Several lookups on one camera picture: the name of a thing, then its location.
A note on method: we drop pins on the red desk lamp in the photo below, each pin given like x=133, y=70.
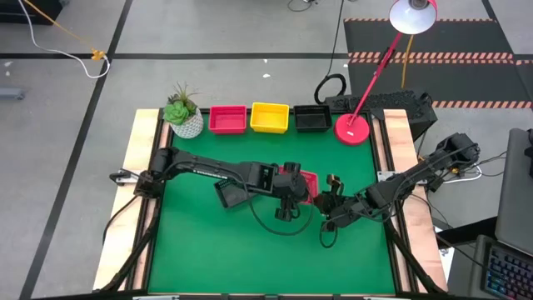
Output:
x=352, y=131

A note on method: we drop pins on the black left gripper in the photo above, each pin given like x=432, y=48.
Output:
x=287, y=187

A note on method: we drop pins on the wooden table side plank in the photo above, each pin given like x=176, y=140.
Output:
x=395, y=137
x=143, y=133

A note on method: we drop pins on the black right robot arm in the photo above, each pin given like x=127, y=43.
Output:
x=395, y=187

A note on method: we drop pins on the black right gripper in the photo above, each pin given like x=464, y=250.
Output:
x=347, y=208

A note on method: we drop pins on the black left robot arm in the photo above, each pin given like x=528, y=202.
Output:
x=208, y=166

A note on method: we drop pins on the succulent in white pot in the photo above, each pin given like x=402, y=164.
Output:
x=187, y=127

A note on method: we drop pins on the grey metal floor bracket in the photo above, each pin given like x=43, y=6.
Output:
x=10, y=93

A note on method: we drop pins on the backlit keyboard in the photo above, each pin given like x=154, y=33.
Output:
x=508, y=275

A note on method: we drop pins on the black mat hazard stripes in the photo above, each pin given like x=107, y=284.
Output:
x=458, y=37

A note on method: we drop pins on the black perforated computer case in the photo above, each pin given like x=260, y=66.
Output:
x=399, y=102

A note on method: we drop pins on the grey laptop lid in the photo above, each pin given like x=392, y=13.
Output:
x=516, y=187

